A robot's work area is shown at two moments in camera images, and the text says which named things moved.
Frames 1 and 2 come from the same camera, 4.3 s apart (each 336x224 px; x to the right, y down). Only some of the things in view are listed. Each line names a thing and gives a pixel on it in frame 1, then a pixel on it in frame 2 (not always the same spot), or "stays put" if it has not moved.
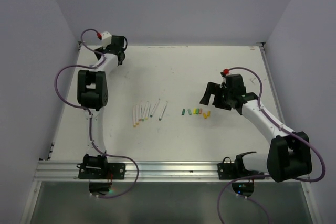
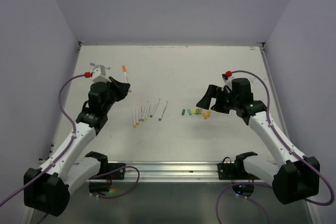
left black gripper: [107, 47] -> [122, 87]
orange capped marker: [134, 117] stays put
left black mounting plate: [102, 171] stays put
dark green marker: [154, 108] stays put
